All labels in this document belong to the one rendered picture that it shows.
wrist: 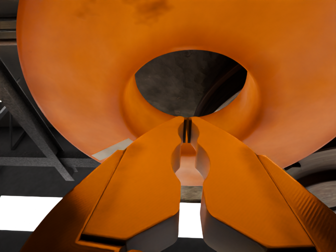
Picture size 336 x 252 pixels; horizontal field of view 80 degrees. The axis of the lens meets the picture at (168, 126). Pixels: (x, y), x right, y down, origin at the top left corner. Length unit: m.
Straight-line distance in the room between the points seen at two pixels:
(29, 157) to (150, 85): 6.03
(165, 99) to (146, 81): 0.07
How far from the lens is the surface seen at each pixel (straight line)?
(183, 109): 0.56
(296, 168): 0.36
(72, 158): 5.81
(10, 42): 7.90
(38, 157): 6.29
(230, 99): 0.35
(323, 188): 0.44
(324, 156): 0.37
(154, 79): 0.50
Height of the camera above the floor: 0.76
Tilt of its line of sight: 46 degrees up
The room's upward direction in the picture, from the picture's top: 177 degrees clockwise
